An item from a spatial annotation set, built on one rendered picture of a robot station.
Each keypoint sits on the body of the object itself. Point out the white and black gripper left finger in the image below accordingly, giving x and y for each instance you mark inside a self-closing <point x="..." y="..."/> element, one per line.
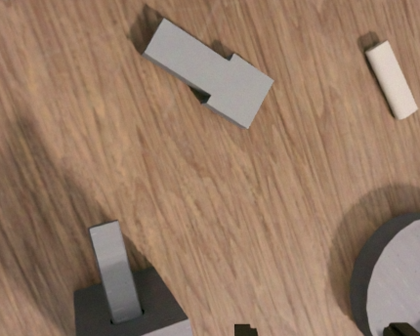
<point x="244" y="329"/>

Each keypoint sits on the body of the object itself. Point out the grey bar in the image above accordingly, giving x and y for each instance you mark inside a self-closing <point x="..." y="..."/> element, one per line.
<point x="115" y="271"/>

